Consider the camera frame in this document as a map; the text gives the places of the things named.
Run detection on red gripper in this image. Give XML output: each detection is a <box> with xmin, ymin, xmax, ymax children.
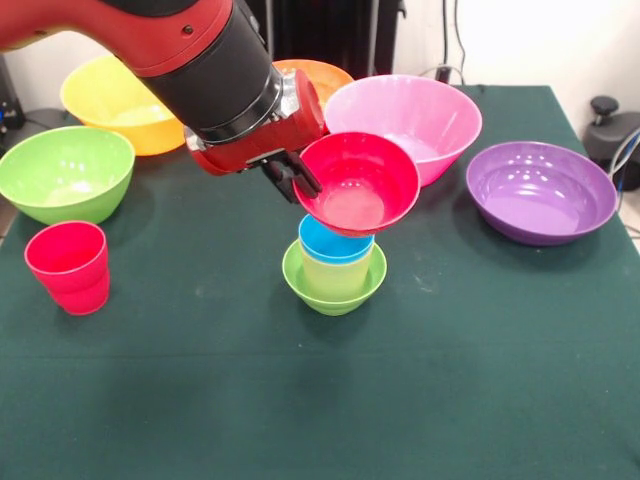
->
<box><xmin>183</xmin><ymin>68</ymin><xmax>328</xmax><ymax>205</ymax></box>

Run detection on small red bowl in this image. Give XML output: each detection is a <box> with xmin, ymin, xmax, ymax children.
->
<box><xmin>292</xmin><ymin>131</ymin><xmax>421</xmax><ymax>239</ymax></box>

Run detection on blue cup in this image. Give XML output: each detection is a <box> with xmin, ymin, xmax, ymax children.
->
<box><xmin>298</xmin><ymin>214</ymin><xmax>376</xmax><ymax>265</ymax></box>

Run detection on yellow cup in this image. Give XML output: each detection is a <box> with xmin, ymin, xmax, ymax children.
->
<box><xmin>299</xmin><ymin>243</ymin><xmax>374</xmax><ymax>303</ymax></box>

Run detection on small green bowl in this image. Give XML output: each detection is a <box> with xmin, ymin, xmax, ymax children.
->
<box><xmin>281</xmin><ymin>238</ymin><xmax>389</xmax><ymax>317</ymax></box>

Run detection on large green bowl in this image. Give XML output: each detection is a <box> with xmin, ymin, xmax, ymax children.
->
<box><xmin>0</xmin><ymin>125</ymin><xmax>136</xmax><ymax>226</ymax></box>

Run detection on orange bowl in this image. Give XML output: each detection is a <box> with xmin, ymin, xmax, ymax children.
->
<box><xmin>272</xmin><ymin>58</ymin><xmax>355</xmax><ymax>109</ymax></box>

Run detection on large pink bowl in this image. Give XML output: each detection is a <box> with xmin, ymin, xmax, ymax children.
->
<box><xmin>323</xmin><ymin>74</ymin><xmax>484</xmax><ymax>189</ymax></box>

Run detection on large yellow bowl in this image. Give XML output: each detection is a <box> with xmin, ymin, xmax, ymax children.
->
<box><xmin>60</xmin><ymin>54</ymin><xmax>187</xmax><ymax>157</ymax></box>

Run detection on dark green tablecloth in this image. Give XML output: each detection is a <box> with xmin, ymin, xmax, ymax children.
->
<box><xmin>0</xmin><ymin>83</ymin><xmax>640</xmax><ymax>480</ymax></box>

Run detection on purple bowl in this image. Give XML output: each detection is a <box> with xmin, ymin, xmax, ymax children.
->
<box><xmin>465</xmin><ymin>140</ymin><xmax>619</xmax><ymax>246</ymax></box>

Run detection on black equipment box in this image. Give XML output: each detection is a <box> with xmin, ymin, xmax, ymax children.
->
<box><xmin>0</xmin><ymin>47</ymin><xmax>26</xmax><ymax>146</ymax></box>

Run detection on white and blue cables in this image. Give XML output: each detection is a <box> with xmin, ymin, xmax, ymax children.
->
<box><xmin>608</xmin><ymin>127</ymin><xmax>640</xmax><ymax>201</ymax></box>

